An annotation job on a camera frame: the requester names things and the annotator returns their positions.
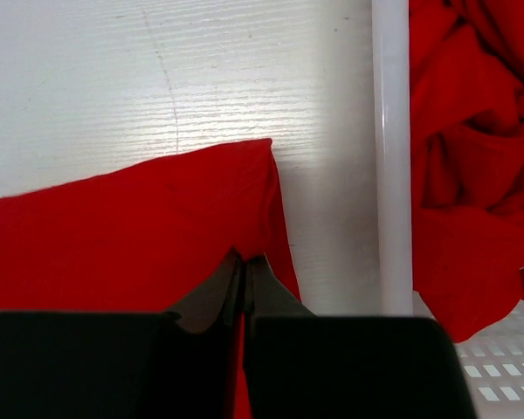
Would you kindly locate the red t shirts pile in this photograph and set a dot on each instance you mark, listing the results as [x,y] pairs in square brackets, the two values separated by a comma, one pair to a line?
[467,160]

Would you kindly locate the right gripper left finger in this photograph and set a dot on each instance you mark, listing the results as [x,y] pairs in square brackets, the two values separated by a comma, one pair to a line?
[179,363]

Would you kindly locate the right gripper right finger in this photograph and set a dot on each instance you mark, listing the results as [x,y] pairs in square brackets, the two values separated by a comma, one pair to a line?
[301,365]

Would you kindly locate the red t shirt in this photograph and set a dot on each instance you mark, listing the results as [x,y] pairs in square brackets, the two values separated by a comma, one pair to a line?
[140,239]

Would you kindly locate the white plastic basket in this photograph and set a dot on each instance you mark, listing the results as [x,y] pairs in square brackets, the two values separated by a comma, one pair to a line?
[493,359]

